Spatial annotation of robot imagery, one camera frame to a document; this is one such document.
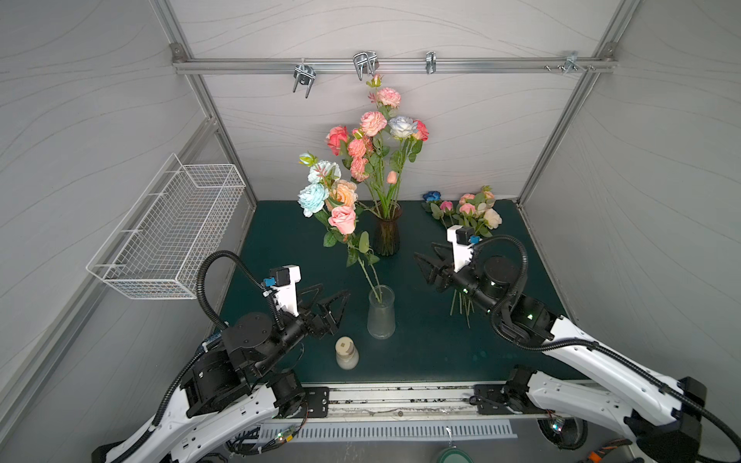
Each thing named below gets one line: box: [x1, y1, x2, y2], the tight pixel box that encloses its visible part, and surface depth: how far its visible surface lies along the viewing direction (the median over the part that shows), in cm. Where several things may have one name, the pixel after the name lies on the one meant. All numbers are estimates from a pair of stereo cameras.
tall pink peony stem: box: [366, 74, 402, 215], surface depth 76 cm
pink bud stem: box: [385, 170, 398, 216], surface depth 90 cm
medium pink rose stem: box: [323, 205, 383, 304], surface depth 61 cm
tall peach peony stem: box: [325, 179, 378, 218], surface depth 66 cm
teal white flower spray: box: [297, 152, 383, 304], surface depth 61 cm
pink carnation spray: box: [347, 128, 381, 218], surface depth 80 cm
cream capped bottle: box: [334, 335, 360, 371], surface depth 75 cm
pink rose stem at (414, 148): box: [394, 119, 430, 203], surface depth 90 cm
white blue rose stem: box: [387, 115, 418, 216], surface depth 78 cm
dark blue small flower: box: [422, 190, 442, 202], surface depth 120 cm
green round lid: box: [437, 445, 474, 463], surface depth 60 cm
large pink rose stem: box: [326, 125, 349, 157], surface depth 82 cm
